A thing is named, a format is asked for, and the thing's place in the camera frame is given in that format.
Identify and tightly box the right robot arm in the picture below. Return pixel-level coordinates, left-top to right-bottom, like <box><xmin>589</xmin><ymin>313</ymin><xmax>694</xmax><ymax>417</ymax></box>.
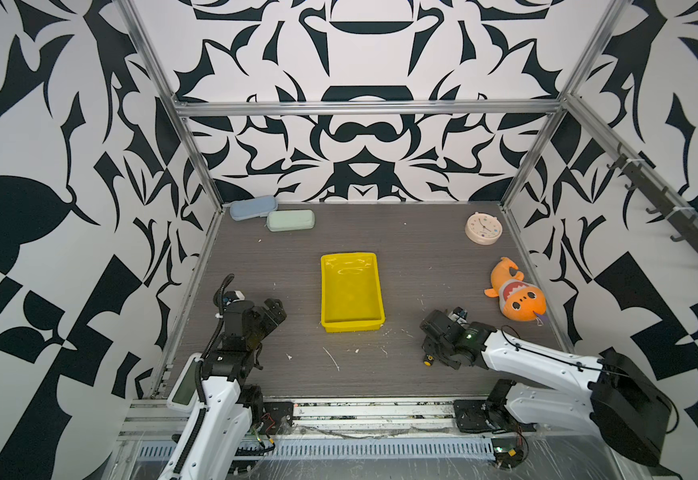
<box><xmin>420</xmin><ymin>308</ymin><xmax>674</xmax><ymax>467</ymax></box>

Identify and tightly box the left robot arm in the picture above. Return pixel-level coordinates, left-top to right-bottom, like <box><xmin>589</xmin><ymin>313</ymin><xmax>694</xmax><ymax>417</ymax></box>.
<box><xmin>160</xmin><ymin>288</ymin><xmax>287</xmax><ymax>479</ymax></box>

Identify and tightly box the yellow plastic bin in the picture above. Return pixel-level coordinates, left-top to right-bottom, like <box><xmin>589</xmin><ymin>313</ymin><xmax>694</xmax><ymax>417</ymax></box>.
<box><xmin>320</xmin><ymin>252</ymin><xmax>386</xmax><ymax>333</ymax></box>

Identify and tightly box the orange shark plush toy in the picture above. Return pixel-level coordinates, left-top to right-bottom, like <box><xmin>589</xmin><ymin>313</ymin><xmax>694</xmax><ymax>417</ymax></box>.
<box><xmin>484</xmin><ymin>257</ymin><xmax>547</xmax><ymax>322</ymax></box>

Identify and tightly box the green glasses case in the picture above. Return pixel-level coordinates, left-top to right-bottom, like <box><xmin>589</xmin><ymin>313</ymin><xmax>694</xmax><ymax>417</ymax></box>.
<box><xmin>266</xmin><ymin>209</ymin><xmax>316</xmax><ymax>232</ymax></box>

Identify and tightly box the blue glasses case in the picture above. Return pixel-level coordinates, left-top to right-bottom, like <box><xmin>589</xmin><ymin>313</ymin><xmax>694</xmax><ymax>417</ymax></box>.
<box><xmin>229</xmin><ymin>196</ymin><xmax>278</xmax><ymax>221</ymax></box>

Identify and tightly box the beige round alarm clock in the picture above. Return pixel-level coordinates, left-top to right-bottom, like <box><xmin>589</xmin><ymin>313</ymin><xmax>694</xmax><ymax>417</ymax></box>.
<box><xmin>465</xmin><ymin>212</ymin><xmax>503</xmax><ymax>246</ymax></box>

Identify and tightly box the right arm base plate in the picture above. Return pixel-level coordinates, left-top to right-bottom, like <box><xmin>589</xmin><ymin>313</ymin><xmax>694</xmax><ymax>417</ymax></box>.
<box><xmin>453</xmin><ymin>400</ymin><xmax>536</xmax><ymax>434</ymax></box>

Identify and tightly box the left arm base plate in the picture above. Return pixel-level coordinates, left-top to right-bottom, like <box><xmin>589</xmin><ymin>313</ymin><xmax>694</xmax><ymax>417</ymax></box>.
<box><xmin>251</xmin><ymin>401</ymin><xmax>294</xmax><ymax>436</ymax></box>

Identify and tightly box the white perforated cable tray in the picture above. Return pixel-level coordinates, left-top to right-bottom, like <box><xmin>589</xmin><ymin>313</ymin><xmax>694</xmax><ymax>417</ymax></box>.
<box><xmin>135</xmin><ymin>436</ymin><xmax>497</xmax><ymax>463</ymax></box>

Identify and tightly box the black wall hook rack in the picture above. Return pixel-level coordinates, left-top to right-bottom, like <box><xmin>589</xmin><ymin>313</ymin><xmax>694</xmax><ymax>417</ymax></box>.
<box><xmin>608</xmin><ymin>142</ymin><xmax>698</xmax><ymax>255</ymax></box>

